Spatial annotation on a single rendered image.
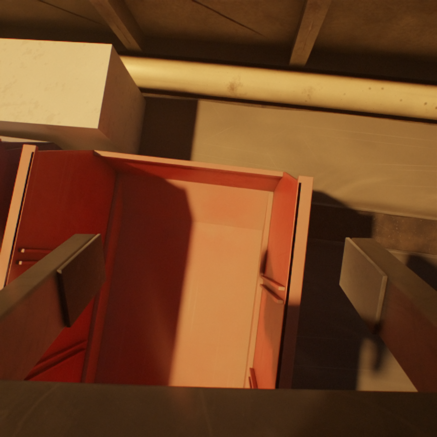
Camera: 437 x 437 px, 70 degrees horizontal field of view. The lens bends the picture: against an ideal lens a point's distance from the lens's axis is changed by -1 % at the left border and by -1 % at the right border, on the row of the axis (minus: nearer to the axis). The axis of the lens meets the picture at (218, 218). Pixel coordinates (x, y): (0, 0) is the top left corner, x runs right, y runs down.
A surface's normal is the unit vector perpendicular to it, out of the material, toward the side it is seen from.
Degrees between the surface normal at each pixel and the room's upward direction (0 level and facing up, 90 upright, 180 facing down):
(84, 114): 0
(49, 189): 88
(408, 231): 19
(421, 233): 3
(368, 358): 0
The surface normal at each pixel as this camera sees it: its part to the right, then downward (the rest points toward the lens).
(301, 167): -0.07, -0.12
